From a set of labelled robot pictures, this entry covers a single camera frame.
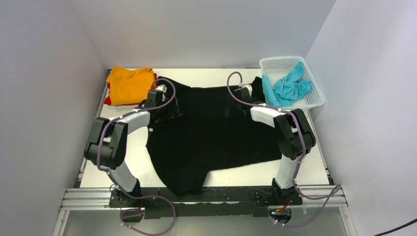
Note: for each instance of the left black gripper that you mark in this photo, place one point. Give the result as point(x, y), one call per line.
point(172, 112)

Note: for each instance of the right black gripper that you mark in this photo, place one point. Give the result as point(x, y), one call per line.
point(232, 102)

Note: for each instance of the black t-shirt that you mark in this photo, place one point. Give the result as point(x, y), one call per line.
point(184, 149)

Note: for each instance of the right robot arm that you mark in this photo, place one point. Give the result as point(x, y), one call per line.
point(295, 137)

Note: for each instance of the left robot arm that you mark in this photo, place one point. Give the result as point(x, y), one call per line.
point(107, 142)

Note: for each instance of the folded yellow t-shirt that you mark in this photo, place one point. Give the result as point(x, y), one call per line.
point(119, 71)

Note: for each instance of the teal t-shirt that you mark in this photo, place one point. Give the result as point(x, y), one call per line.
point(288, 89)

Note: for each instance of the white plastic basket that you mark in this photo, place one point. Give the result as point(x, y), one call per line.
point(278, 67)

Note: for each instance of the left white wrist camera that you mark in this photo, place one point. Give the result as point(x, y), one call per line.
point(161, 89)

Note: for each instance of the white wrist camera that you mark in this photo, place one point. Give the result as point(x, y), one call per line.
point(248, 86)
point(161, 89)

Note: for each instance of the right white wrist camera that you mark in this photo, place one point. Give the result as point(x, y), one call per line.
point(248, 86)

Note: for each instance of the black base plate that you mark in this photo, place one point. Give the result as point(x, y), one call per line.
point(210, 201)

